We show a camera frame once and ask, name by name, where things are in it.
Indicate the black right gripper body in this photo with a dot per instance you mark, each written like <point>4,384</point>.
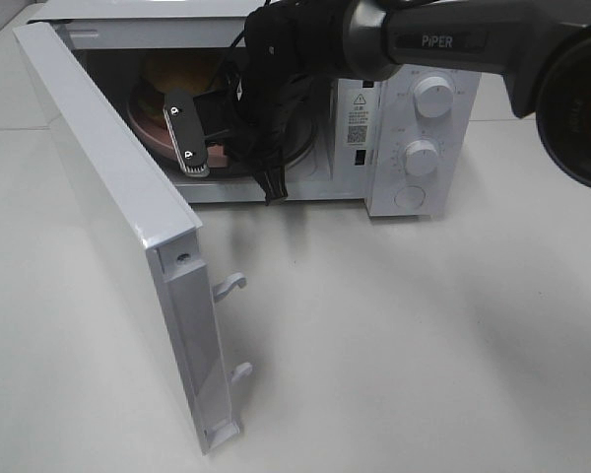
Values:
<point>297,37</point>

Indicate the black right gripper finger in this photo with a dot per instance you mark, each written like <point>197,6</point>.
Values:
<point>265,160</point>
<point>236,98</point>

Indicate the burger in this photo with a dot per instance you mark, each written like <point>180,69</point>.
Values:
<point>163,70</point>

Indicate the pink plate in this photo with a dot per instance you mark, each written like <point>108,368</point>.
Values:
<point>146,119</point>

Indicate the white microwave door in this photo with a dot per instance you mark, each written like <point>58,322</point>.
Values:
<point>145,233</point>

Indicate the round white door button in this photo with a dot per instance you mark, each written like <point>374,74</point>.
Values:
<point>410,197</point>

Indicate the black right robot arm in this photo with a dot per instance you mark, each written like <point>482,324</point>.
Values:
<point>540,49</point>

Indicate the glass microwave turntable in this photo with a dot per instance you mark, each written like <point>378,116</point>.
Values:
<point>300,136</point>

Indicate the upper white microwave knob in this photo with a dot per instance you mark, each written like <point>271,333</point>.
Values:
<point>433,96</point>

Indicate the white microwave knob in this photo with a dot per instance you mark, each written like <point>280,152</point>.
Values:
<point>420,158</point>
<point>433,96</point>

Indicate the lower white microwave knob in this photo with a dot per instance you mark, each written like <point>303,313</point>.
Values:
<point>420,158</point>

